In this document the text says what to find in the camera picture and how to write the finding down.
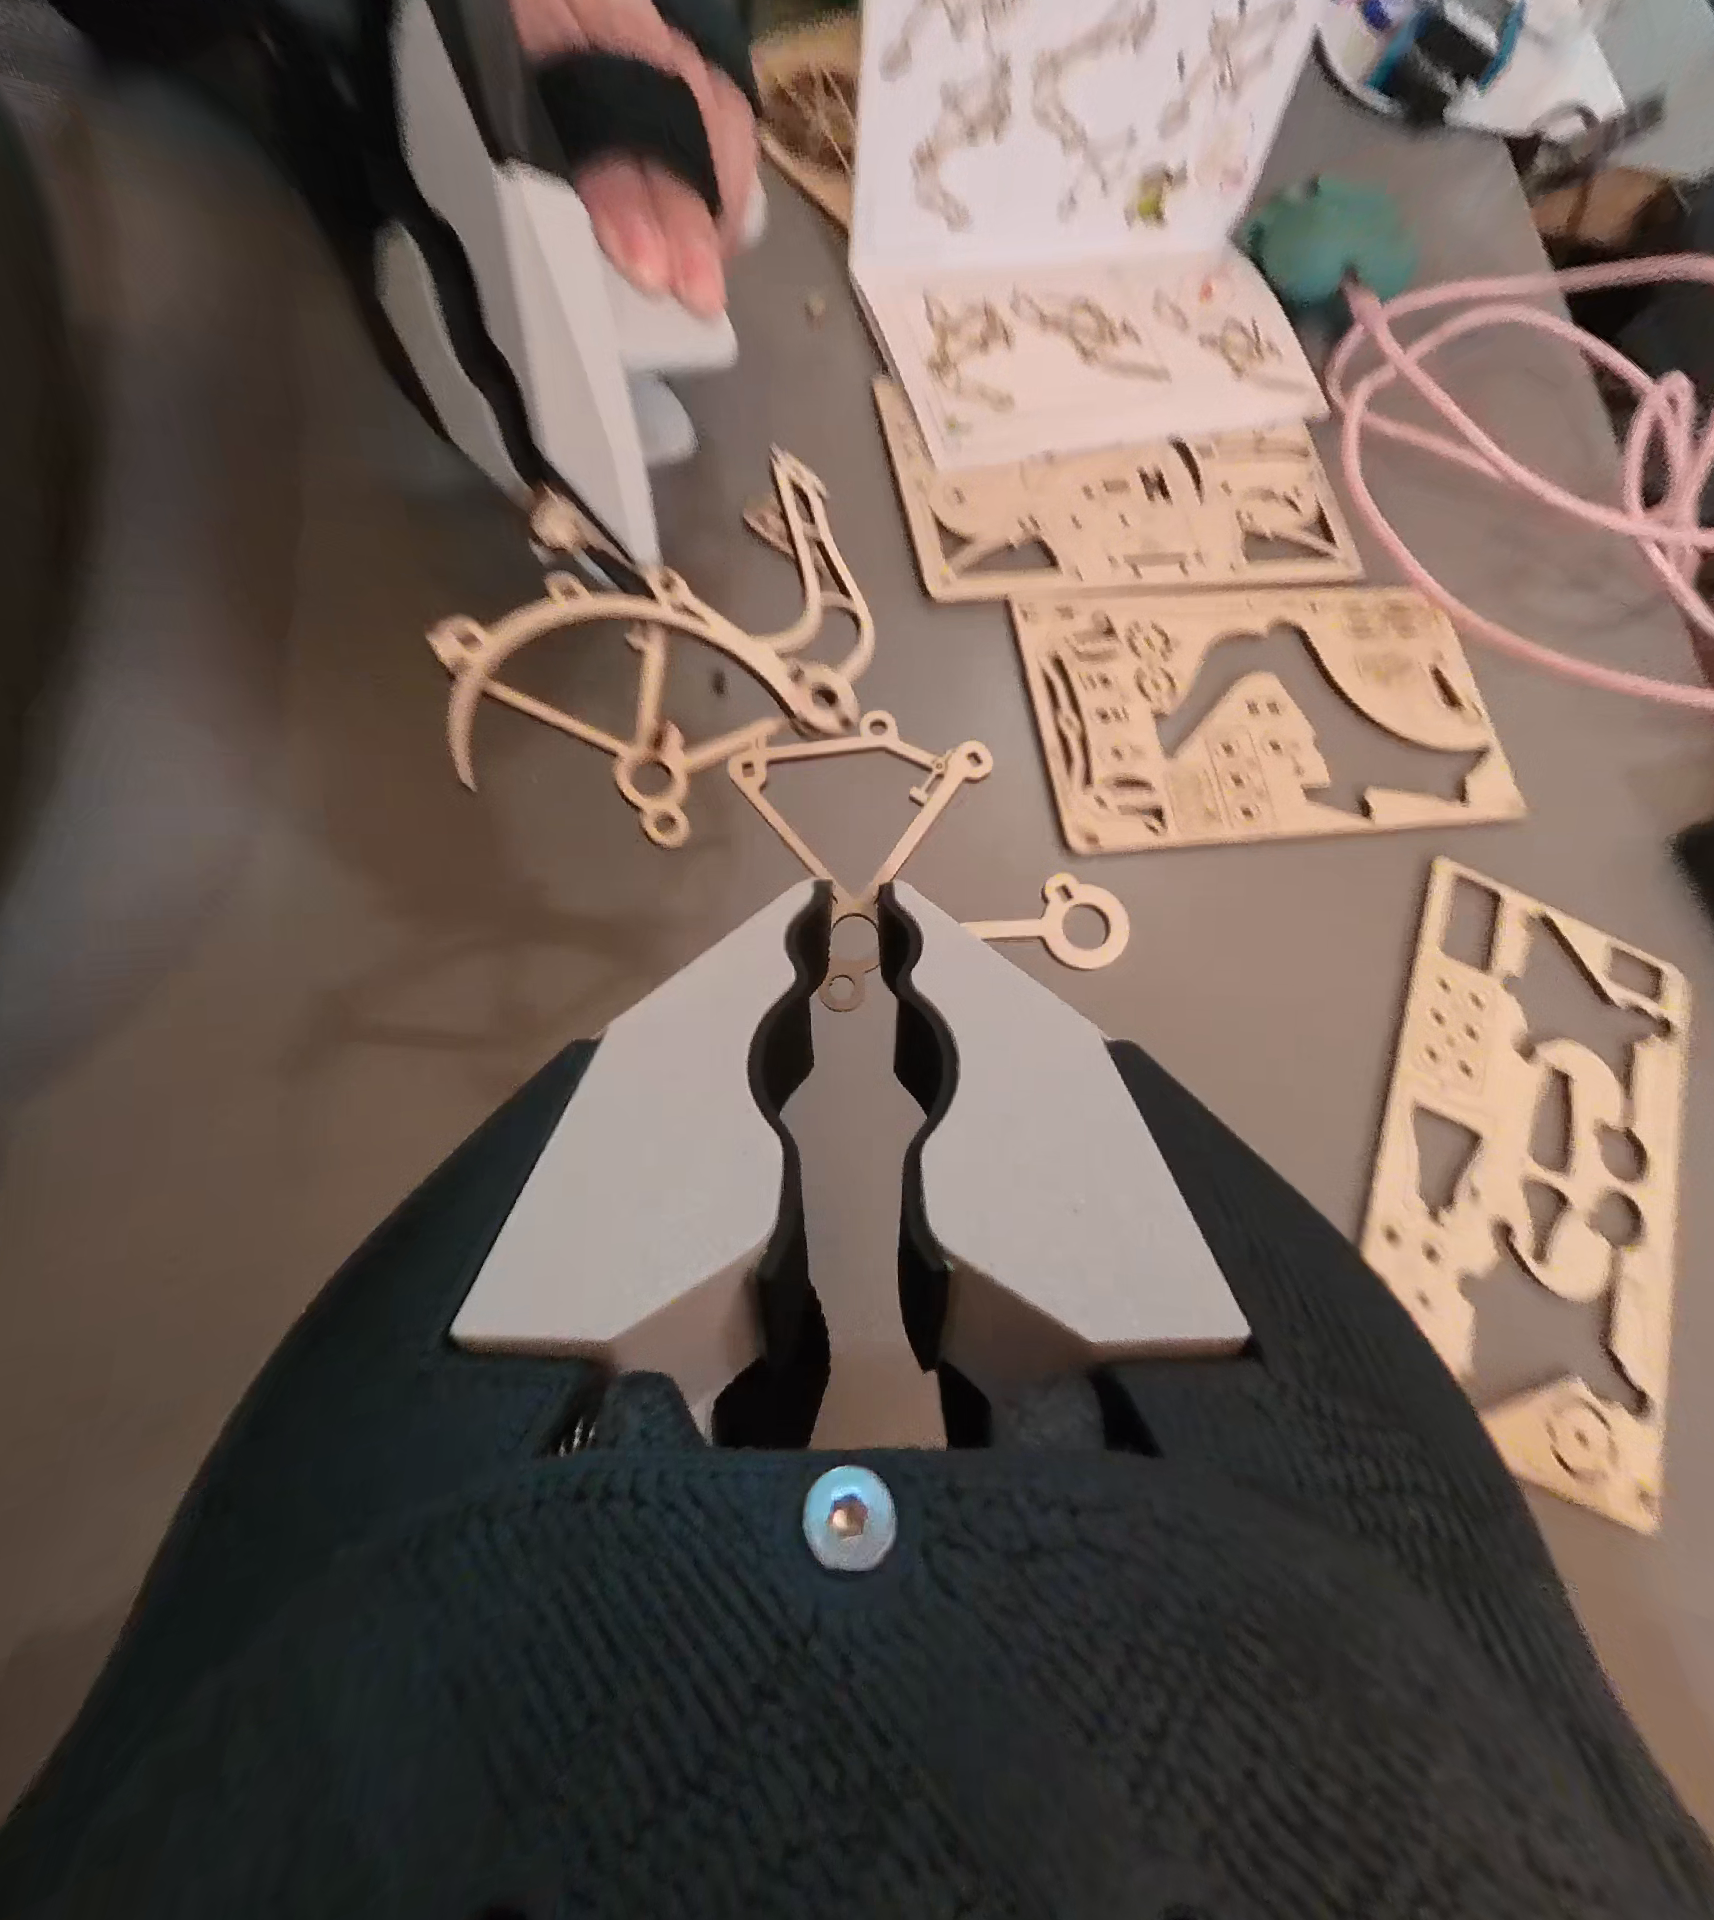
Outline wooden parts sheet large cutout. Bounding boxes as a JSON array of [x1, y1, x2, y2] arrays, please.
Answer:
[[1006, 584, 1532, 862]]

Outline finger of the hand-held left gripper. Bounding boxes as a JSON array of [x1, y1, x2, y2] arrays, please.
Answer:
[[373, 223, 561, 510], [487, 156, 667, 571]]

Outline teal frog toy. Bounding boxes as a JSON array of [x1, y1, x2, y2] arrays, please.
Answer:
[[1238, 173, 1417, 311]]

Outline pink cable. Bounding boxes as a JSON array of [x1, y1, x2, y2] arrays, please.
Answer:
[[1318, 251, 1714, 739]]

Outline wooden spoked wheel sheet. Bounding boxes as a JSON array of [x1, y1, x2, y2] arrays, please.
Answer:
[[756, 55, 861, 229]]

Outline wooden bicycle fender fork part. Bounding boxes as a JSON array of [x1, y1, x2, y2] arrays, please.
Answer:
[[426, 446, 883, 852]]

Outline wooden bicycle triangle frame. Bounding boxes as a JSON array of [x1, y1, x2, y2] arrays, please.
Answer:
[[727, 716, 1131, 1018]]

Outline white lamp base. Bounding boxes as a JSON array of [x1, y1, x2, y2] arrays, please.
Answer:
[[1309, 0, 1627, 140]]

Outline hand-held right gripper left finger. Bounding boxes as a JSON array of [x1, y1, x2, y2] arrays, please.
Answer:
[[447, 876, 822, 1446]]

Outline person's left hand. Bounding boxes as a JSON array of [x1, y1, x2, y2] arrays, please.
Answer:
[[524, 0, 765, 319]]

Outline wooden parts sheet curved cutouts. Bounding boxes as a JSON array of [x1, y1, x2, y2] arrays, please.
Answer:
[[871, 373, 1368, 605]]

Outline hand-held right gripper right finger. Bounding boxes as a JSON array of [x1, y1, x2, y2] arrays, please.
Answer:
[[883, 881, 1256, 1446]]

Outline blue black small device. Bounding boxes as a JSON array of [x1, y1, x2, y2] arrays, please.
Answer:
[[1355, 0, 1529, 125]]

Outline narrow wooden parts sheet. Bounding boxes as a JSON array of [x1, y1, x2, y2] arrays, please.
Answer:
[[1358, 854, 1696, 1537]]

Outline white instruction booklet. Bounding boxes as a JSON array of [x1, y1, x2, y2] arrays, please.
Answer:
[[848, 0, 1333, 469]]

